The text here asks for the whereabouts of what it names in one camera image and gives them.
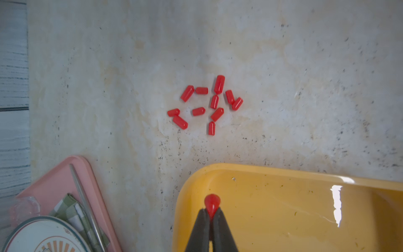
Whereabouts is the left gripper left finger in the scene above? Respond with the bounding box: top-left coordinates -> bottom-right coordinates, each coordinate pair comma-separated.
185,209 -> 210,252

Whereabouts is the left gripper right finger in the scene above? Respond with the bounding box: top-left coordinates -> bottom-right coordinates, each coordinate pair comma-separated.
213,208 -> 238,252

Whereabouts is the red sleeve cluster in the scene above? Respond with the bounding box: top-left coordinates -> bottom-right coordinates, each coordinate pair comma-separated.
204,194 -> 221,220

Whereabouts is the yellow plastic storage box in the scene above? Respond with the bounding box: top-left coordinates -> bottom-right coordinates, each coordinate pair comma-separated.
172,163 -> 403,252

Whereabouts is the eleventh red sleeve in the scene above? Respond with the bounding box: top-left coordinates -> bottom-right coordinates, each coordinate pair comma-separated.
232,97 -> 243,111

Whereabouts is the green checked cloth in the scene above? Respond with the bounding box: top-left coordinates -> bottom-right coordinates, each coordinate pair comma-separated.
49,194 -> 102,252

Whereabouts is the pink plastic tray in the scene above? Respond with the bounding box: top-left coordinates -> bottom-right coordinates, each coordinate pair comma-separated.
16,155 -> 122,252

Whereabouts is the metal chopstick on tray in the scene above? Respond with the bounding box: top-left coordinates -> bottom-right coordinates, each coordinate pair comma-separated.
69,164 -> 107,252

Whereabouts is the white plate orange sunburst pattern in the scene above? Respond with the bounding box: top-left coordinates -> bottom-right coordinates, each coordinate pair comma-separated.
2,216 -> 92,252

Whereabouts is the clear plastic cup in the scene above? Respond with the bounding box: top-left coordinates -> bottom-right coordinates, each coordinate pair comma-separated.
9,196 -> 41,227

